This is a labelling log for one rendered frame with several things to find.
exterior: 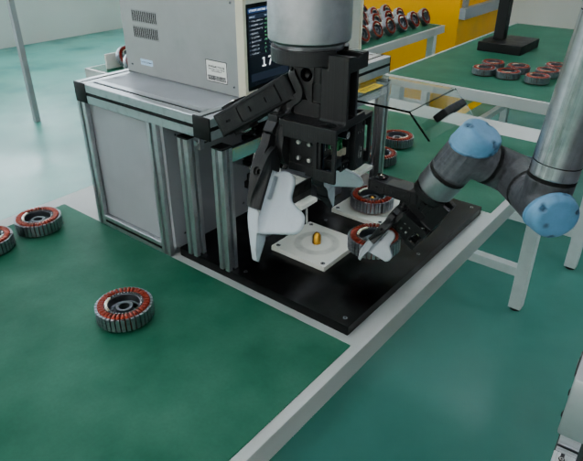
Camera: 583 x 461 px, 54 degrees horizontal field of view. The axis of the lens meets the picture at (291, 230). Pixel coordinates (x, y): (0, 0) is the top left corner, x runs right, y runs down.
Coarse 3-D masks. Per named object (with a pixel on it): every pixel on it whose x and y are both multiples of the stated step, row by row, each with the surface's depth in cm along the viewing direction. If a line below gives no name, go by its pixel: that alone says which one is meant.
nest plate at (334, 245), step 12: (312, 228) 139; (324, 228) 139; (288, 240) 134; (300, 240) 134; (312, 240) 134; (324, 240) 134; (336, 240) 134; (288, 252) 129; (300, 252) 129; (312, 252) 129; (324, 252) 129; (336, 252) 129; (348, 252) 131; (312, 264) 126; (324, 264) 125
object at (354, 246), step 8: (368, 224) 125; (376, 224) 125; (352, 232) 121; (360, 232) 122; (368, 232) 124; (352, 240) 119; (360, 240) 118; (400, 240) 119; (352, 248) 119; (360, 248) 118; (392, 248) 117; (368, 256) 117
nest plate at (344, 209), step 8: (344, 200) 152; (336, 208) 148; (344, 208) 148; (352, 208) 148; (344, 216) 147; (352, 216) 145; (360, 216) 144; (368, 216) 144; (376, 216) 144; (384, 216) 144
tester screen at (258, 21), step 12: (252, 12) 111; (264, 12) 114; (252, 24) 112; (264, 24) 115; (252, 36) 113; (264, 36) 116; (252, 48) 115; (264, 48) 117; (252, 60) 116; (252, 72) 117; (252, 84) 118
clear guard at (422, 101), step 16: (368, 80) 150; (384, 80) 150; (400, 80) 150; (368, 96) 137; (384, 96) 137; (400, 96) 137; (416, 96) 137; (432, 96) 137; (448, 96) 140; (416, 112) 129; (432, 112) 133; (464, 112) 141; (432, 128) 130; (448, 128) 134
